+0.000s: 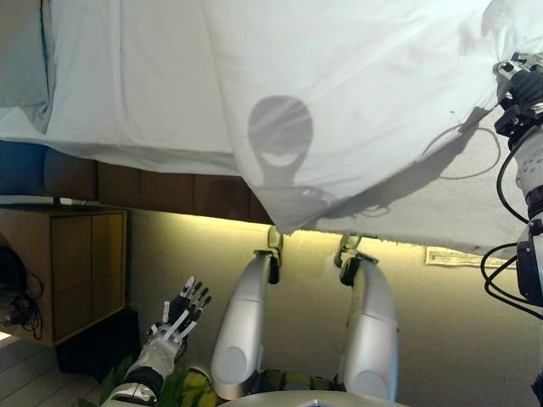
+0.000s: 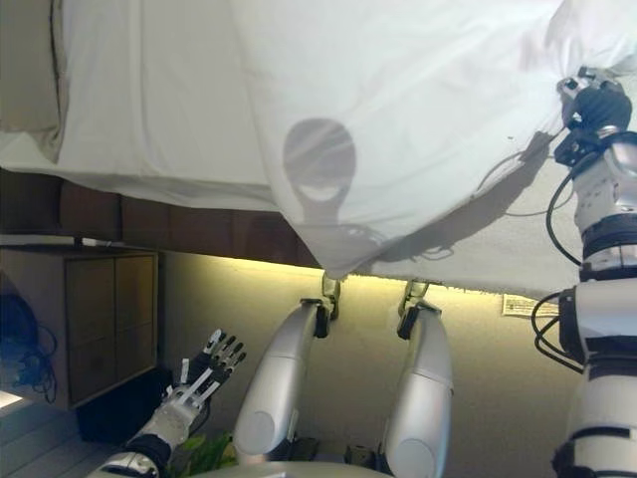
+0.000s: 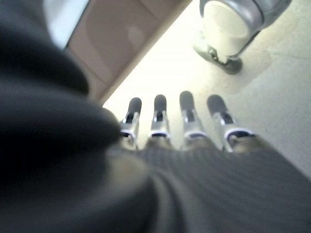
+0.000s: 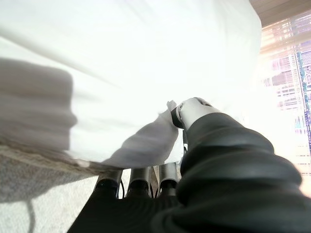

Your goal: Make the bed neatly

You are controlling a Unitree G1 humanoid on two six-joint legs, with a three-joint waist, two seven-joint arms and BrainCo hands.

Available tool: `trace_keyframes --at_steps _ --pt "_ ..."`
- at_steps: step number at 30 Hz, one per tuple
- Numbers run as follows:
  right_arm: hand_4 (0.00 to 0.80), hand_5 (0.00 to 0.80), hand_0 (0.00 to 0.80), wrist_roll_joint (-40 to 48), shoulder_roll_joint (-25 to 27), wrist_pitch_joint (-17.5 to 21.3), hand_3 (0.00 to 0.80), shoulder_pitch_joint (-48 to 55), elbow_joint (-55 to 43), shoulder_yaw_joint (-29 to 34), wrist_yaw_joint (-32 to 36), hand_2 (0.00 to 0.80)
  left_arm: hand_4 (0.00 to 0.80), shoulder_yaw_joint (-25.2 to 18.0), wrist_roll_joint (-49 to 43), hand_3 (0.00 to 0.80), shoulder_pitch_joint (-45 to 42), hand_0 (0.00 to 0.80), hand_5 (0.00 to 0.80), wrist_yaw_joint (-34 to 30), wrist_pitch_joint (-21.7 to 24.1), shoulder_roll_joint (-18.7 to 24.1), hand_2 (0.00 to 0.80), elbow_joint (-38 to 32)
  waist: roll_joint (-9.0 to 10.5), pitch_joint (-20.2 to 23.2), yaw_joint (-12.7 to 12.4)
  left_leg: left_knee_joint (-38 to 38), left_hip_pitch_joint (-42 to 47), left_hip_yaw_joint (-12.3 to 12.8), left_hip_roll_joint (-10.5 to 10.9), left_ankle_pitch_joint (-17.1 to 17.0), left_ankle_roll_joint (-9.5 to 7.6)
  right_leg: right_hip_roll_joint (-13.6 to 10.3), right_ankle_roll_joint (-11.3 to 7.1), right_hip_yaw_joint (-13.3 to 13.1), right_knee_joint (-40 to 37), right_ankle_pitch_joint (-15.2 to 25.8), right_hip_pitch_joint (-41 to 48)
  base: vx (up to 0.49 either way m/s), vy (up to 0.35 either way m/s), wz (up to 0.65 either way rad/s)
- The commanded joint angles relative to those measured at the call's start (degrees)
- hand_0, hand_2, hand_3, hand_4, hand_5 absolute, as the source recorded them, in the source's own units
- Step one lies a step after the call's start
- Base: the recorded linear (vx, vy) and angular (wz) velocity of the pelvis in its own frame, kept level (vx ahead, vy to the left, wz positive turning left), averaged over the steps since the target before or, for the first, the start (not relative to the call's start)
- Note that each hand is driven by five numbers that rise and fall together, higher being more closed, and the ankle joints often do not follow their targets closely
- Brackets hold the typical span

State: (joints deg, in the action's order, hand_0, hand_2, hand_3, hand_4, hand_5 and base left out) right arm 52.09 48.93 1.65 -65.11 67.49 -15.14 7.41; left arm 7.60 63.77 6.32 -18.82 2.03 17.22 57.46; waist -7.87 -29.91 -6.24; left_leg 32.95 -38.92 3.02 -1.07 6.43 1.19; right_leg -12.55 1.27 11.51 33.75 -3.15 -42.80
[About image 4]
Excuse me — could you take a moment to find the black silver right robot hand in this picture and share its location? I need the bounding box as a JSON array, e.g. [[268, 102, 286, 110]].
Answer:
[[72, 97, 311, 233]]

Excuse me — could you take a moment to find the white pillow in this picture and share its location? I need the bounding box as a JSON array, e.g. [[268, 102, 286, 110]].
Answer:
[[0, 0, 263, 170]]

